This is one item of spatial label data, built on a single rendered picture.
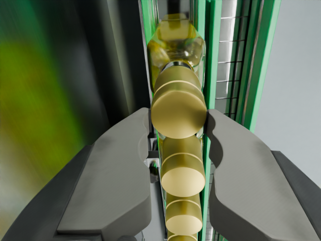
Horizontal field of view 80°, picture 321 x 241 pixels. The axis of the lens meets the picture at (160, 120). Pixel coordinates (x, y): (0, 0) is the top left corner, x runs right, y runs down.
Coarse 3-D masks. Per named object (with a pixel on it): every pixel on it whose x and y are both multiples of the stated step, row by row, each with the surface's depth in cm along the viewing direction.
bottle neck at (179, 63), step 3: (168, 63) 16; (171, 63) 16; (174, 63) 16; (177, 63) 16; (180, 63) 16; (183, 63) 16; (165, 66) 16; (168, 66) 16; (186, 66) 16; (189, 66) 16; (162, 69) 17
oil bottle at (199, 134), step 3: (204, 99) 21; (201, 129) 21; (159, 132) 22; (198, 132) 21; (201, 132) 21; (159, 135) 22; (162, 135) 21; (195, 135) 21; (198, 135) 21; (201, 135) 21; (162, 138) 22; (198, 138) 21
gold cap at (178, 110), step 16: (160, 80) 13; (176, 80) 12; (192, 80) 12; (160, 96) 11; (176, 96) 11; (192, 96) 11; (160, 112) 11; (176, 112) 11; (192, 112) 11; (160, 128) 12; (176, 128) 12; (192, 128) 12
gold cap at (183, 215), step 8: (168, 200) 19; (176, 200) 18; (184, 200) 18; (192, 200) 18; (168, 208) 18; (176, 208) 17; (184, 208) 17; (192, 208) 17; (200, 208) 18; (168, 216) 17; (176, 216) 17; (184, 216) 17; (192, 216) 17; (200, 216) 17; (168, 224) 17; (176, 224) 17; (184, 224) 17; (192, 224) 17; (200, 224) 17; (176, 232) 18; (184, 232) 18; (192, 232) 18
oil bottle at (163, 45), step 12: (168, 24) 29; (180, 24) 28; (192, 24) 28; (156, 36) 20; (168, 36) 19; (180, 36) 19; (192, 36) 18; (156, 48) 17; (168, 48) 17; (180, 48) 17; (192, 48) 17; (204, 48) 17; (156, 60) 17; (168, 60) 17; (180, 60) 16; (192, 60) 17; (204, 60) 18; (156, 72) 17
